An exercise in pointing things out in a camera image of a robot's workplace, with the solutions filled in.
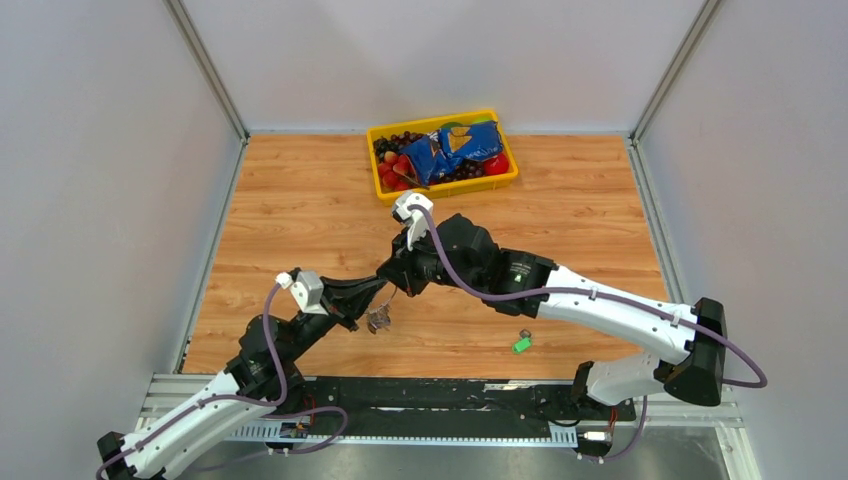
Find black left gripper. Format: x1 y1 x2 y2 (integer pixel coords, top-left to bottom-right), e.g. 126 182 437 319
282 273 383 361

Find red strawberries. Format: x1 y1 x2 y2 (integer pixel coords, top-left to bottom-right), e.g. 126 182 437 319
377 150 419 192

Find yellow plastic bin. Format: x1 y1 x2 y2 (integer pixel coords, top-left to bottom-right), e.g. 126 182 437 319
366 110 519 206

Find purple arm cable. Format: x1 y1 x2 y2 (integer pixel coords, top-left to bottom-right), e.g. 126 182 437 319
95 281 350 480
407 203 769 464

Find dark grape bunch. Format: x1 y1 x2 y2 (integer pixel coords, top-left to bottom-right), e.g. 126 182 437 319
372 131 424 158

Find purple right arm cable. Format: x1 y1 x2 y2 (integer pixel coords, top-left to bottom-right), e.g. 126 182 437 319
407 203 769 464

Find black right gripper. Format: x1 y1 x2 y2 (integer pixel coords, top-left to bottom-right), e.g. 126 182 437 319
377 224 483 300

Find red tomato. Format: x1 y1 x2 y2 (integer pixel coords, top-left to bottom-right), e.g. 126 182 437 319
482 153 510 176

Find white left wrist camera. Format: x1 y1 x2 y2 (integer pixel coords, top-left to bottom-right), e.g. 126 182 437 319
275 269 328 315

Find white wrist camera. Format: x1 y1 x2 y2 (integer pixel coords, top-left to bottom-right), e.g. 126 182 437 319
275 269 328 315
391 191 433 251

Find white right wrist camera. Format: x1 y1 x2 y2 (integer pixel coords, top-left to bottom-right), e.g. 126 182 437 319
391 191 433 251

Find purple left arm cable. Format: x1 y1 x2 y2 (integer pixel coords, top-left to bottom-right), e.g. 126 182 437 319
95 281 350 480

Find large metal keyring with keys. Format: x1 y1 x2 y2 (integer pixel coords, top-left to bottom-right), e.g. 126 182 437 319
365 285 398 335

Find green tagged key bunch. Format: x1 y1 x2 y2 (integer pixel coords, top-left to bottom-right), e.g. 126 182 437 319
512 329 533 354

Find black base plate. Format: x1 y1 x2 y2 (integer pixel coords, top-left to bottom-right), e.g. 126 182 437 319
277 376 637 440

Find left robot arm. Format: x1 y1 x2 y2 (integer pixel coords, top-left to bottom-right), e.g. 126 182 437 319
95 269 387 479

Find blue snack bag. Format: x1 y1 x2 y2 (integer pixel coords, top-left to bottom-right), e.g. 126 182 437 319
400 120 505 186

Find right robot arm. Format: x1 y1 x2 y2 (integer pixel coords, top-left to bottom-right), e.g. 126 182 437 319
377 210 726 418

